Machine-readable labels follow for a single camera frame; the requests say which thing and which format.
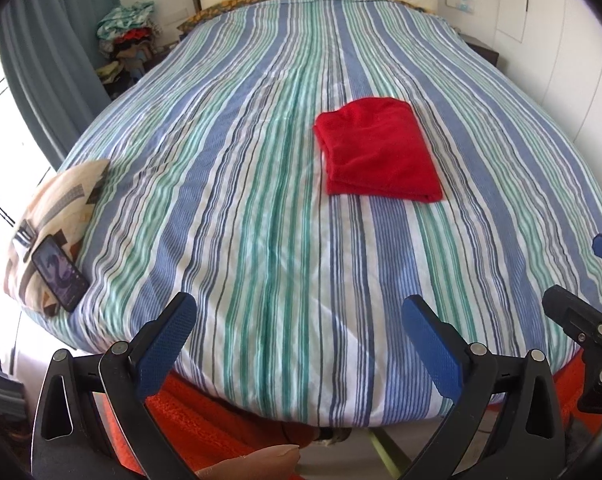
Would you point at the black smartphone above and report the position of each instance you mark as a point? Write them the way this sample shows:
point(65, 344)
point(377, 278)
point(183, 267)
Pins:
point(59, 273)

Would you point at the white wardrobe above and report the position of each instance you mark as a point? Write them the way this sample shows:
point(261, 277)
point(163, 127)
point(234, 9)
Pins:
point(552, 49)

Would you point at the floral yellow pillow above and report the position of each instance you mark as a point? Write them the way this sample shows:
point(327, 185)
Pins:
point(221, 10)

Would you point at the patterned beige cushion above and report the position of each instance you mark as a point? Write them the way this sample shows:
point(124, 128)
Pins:
point(62, 209)

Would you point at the green yellow stick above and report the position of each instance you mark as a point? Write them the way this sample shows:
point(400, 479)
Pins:
point(392, 456)

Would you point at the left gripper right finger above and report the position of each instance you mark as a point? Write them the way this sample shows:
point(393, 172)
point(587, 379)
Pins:
point(527, 441)

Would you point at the wall socket panel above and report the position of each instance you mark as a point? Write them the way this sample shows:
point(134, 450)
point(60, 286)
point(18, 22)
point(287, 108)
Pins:
point(466, 6)

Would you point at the blue-grey curtain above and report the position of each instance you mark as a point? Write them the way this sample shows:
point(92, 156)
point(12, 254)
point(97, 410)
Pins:
point(49, 53)

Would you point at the orange fluffy trousers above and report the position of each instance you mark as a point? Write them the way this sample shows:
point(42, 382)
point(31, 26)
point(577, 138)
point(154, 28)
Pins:
point(204, 430)

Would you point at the red rabbit sweater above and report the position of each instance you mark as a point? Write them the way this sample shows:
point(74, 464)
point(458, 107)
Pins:
point(374, 147)

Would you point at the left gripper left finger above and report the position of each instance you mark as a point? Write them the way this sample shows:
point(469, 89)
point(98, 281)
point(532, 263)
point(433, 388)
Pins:
point(69, 440)

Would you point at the striped blue green bedspread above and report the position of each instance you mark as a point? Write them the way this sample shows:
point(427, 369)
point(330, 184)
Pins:
point(215, 188)

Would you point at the person's thumb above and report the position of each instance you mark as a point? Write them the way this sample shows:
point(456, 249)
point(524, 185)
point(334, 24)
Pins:
point(274, 463)

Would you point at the pile of clothes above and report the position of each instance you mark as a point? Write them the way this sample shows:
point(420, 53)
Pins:
point(127, 40)

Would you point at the dark bedside table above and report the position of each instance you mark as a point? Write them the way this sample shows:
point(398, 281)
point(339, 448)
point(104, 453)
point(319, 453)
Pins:
point(483, 50)

